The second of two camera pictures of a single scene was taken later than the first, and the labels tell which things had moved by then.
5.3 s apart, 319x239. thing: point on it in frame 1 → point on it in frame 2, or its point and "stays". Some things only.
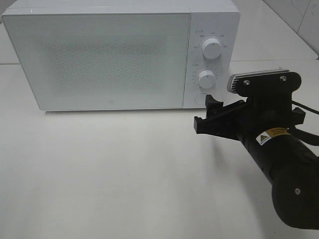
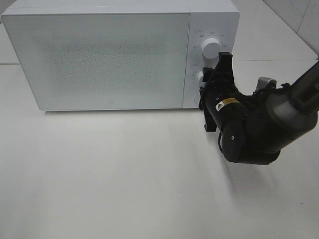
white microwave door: [104, 61] stays
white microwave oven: [102, 55] stays
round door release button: [199, 99] stays
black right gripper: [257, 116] → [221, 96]
